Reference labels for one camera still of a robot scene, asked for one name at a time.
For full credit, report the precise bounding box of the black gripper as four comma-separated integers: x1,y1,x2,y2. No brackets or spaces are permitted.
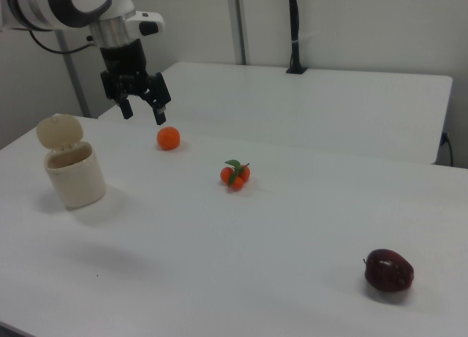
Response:
98,38,173,126

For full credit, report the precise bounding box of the cream round bin lid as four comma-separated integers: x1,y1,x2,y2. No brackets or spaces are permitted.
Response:
36,113,84,151

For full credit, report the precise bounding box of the cream plastic garbage bin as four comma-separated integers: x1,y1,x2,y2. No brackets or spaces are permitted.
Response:
44,140,107,211

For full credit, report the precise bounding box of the large orange tangerine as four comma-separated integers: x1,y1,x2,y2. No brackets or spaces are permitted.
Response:
156,126,181,151

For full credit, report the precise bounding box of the small tangerine cluster with leaves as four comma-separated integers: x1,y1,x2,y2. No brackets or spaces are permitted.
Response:
219,159,252,191

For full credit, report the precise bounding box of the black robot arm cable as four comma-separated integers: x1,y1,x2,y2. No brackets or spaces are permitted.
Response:
28,29,97,56

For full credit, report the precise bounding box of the aluminium wall frame post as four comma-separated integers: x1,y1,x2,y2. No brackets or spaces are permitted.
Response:
225,0,250,66

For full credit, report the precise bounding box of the black camera stand pole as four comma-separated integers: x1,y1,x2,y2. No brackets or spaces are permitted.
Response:
285,0,308,75

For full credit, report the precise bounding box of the black cable with plug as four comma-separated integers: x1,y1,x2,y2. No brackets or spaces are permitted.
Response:
439,131,455,167

